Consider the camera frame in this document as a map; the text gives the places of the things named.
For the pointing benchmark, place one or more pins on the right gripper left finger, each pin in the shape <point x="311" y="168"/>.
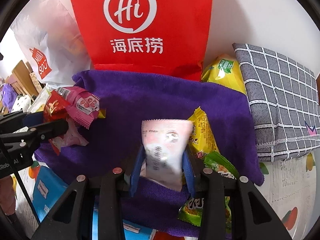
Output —
<point x="72" y="215"/>

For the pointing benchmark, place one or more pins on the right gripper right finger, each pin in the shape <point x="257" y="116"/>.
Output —
<point x="252" y="215"/>

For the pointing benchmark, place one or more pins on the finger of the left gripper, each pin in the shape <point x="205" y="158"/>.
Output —
<point x="37" y="133"/>
<point x="14" y="121"/>

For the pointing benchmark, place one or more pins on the green snack packet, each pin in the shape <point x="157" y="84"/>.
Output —
<point x="191" y="211"/>

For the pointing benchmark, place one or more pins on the red small snack packet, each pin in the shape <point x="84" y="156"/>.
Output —
<point x="55" y="110"/>

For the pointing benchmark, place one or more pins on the pale pink peach cake packet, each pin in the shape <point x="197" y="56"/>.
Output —
<point x="70" y="138"/>

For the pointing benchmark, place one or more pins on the yellow triangular snack packet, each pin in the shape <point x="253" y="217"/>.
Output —
<point x="201" y="140"/>

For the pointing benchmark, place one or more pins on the magenta yellow snack packet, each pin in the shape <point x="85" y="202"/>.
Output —
<point x="84" y="107"/>

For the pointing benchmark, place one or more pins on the white pink small snack packet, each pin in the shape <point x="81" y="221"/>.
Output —
<point x="164" y="142"/>

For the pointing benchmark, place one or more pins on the person left hand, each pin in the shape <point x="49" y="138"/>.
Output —
<point x="7" y="196"/>

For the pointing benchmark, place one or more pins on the black white spotted cushion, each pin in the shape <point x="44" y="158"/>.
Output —
<point x="22" y="103"/>

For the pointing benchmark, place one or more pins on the wooden chair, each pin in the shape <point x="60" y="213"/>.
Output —
<point x="21" y="82"/>

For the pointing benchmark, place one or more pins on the patterned book box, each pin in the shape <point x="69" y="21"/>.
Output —
<point x="36" y="83"/>

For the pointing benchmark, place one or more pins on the blue tissue pack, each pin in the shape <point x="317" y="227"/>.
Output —
<point x="49" y="188"/>

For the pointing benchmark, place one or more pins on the fruit print tablecloth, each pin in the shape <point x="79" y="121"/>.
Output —
<point x="289" y="187"/>

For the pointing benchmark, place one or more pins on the purple towel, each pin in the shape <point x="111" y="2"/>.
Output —
<point x="129" y="98"/>

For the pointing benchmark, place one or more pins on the white Miniso plastic bag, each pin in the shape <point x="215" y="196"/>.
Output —
<point x="51" y="41"/>

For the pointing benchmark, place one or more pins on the grey checked folded cloth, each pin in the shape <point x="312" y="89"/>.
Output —
<point x="283" y="100"/>

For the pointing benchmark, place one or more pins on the yellow green chip bag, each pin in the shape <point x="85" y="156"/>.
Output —
<point x="225" y="71"/>

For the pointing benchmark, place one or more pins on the red Haidilao paper bag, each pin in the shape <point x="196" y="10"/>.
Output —
<point x="167" y="37"/>

